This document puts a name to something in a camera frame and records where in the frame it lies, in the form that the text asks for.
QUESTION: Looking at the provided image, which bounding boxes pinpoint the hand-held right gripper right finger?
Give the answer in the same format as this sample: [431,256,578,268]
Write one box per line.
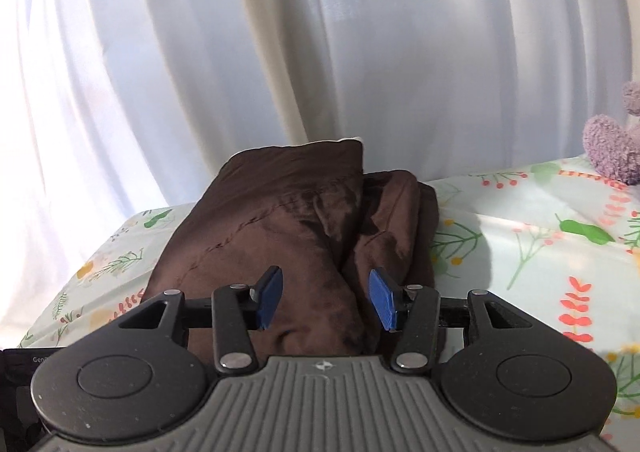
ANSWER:
[369,268,527,374]

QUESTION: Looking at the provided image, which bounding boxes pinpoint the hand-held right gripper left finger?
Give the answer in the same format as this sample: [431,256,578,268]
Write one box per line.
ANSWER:
[117,266,284,376]

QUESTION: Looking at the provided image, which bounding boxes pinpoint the dark brown pants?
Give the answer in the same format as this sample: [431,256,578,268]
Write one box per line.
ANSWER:
[145,137,442,359]

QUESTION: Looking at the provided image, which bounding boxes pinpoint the floral bed sheet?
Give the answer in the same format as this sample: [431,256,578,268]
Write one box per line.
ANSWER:
[17,156,640,452]

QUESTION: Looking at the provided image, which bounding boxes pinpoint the beige curtain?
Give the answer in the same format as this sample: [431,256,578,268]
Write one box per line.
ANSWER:
[225,0,315,149]

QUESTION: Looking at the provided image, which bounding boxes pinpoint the white sheer curtain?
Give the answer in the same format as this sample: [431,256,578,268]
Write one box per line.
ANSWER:
[0,0,640,348]

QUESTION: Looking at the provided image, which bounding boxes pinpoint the purple plush toy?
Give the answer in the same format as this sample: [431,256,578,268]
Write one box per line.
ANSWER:
[582,81,640,185]

